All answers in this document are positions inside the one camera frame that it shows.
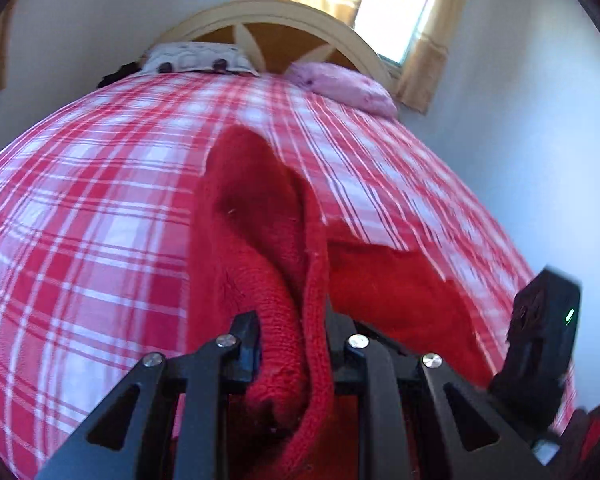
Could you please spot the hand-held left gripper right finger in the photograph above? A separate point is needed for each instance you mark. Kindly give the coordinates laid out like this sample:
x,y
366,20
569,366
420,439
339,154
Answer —
x,y
347,360

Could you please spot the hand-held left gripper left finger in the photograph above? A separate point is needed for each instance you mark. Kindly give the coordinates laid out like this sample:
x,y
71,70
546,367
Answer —
x,y
245,355

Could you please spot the red knit sweater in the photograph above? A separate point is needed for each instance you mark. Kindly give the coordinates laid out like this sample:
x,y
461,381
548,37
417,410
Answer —
x,y
270,240

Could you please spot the bed with red plaid sheet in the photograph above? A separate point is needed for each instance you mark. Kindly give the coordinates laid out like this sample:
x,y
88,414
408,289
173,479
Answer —
x,y
105,210

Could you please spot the pink pillow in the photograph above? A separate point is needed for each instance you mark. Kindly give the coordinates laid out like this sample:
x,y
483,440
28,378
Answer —
x,y
345,87

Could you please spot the white grey patterned pillow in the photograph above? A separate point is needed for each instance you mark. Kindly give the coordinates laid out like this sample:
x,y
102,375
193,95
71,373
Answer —
x,y
195,57

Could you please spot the small dark cloth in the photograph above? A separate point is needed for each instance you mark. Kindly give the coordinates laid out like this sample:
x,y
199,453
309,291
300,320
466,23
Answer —
x,y
120,75

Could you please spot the narrow yellow curtain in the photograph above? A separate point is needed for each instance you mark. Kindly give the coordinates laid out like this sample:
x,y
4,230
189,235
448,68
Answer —
x,y
435,35

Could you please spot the cream wooden headboard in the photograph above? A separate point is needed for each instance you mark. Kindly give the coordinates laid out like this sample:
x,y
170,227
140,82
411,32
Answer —
x,y
280,15

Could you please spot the window behind headboard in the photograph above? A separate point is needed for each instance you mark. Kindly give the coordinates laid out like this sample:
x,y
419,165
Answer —
x,y
395,10

